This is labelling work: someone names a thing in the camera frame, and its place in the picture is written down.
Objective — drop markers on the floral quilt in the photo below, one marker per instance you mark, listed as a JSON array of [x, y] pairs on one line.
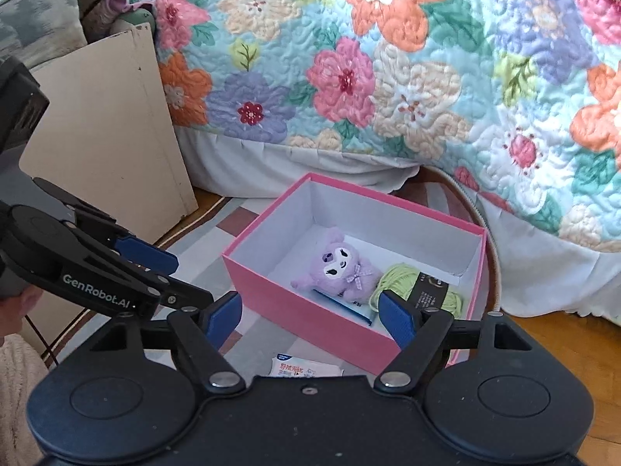
[[412, 82]]

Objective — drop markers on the light green yarn ball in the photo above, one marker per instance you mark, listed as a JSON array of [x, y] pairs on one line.
[[402, 276]]

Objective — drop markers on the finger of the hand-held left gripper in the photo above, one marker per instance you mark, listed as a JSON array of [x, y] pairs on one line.
[[189, 296], [145, 255]]

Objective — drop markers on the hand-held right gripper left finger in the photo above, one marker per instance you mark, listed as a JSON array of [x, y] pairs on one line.
[[224, 313]]

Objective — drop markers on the grey patterned pillow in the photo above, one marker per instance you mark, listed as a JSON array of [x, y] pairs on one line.
[[39, 14]]

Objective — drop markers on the white box with orange print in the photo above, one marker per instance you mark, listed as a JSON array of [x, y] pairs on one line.
[[301, 366]]

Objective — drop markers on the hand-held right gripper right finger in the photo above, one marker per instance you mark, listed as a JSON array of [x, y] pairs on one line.
[[394, 315]]

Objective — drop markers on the beige wooden board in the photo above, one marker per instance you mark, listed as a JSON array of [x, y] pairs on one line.
[[106, 131]]

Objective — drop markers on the green cloth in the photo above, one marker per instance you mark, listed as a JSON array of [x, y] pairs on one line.
[[138, 19]]

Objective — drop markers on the person's left hand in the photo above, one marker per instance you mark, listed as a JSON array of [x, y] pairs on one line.
[[19, 308]]

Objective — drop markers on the pink cardboard box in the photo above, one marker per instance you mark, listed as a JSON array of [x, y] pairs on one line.
[[291, 296]]

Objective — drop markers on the blue-edged packet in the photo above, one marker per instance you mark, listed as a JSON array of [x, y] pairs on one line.
[[349, 308]]

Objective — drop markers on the purple plush toy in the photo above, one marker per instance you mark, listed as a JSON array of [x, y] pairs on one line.
[[334, 262]]

